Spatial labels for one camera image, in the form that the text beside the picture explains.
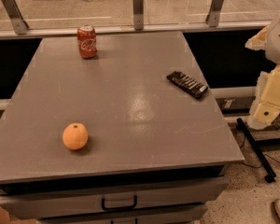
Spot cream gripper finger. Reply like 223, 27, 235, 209
247, 64, 280, 130

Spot black floor cable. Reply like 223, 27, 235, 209
239, 133, 280, 175

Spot left metal railing bracket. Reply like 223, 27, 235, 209
1, 0, 29, 35

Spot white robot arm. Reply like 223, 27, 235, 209
245, 11, 280, 130

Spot metal railing bracket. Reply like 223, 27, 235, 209
205, 0, 224, 27
1, 0, 29, 35
133, 0, 144, 30

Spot right metal railing bracket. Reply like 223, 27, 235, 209
205, 0, 224, 27

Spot orange fruit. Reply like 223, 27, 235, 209
63, 123, 89, 150

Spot grey drawer with black handle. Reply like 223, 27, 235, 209
0, 176, 228, 219

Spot black rxbar chocolate bar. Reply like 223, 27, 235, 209
166, 71, 208, 100

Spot red coke can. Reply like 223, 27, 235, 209
77, 25, 97, 59

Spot black metal floor bar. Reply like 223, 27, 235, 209
236, 118, 276, 183

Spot middle metal railing bracket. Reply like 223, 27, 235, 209
133, 0, 144, 30

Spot lower grey drawer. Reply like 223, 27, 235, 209
38, 204, 207, 224

